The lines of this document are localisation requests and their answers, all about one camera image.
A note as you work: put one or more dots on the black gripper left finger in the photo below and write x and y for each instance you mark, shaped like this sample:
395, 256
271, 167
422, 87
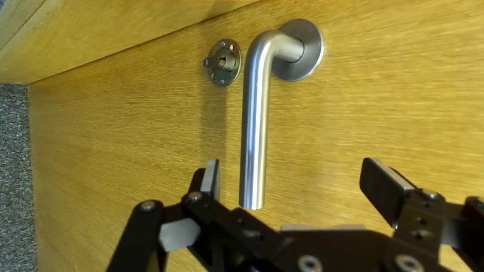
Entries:
152, 237

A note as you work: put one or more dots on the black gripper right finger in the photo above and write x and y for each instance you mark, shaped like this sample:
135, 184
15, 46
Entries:
418, 228

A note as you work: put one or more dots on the round silver lock cylinder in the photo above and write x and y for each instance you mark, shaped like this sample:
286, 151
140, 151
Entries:
223, 63

